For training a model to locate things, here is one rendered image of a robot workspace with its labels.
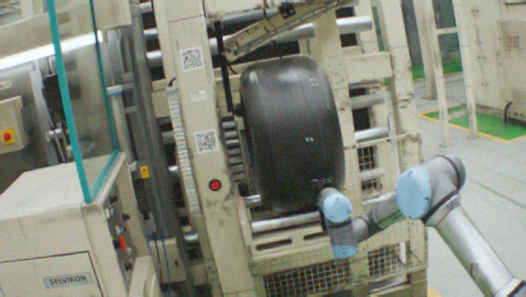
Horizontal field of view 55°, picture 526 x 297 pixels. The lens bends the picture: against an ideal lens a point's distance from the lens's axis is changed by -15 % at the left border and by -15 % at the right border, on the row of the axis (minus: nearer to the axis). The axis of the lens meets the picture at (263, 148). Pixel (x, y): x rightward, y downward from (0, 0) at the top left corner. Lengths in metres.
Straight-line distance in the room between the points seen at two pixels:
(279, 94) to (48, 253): 0.93
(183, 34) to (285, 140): 0.50
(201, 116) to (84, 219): 0.76
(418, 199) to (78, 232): 0.82
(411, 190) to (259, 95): 0.75
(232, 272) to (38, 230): 0.97
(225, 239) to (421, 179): 1.02
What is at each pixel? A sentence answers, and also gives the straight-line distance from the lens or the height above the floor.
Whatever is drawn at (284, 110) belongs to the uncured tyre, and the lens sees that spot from 1.87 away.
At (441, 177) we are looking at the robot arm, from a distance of 1.35.
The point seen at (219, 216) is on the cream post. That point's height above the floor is 0.94.
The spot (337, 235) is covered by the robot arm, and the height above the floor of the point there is 0.99.
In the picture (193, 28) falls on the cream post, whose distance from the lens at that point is 1.99.
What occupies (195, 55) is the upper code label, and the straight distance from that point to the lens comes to 1.99.
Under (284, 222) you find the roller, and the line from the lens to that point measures 2.06.
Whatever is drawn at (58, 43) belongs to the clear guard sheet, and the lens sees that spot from 1.35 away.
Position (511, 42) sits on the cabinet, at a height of 0.98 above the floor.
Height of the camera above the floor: 1.64
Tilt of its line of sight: 14 degrees down
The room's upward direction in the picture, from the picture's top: 10 degrees counter-clockwise
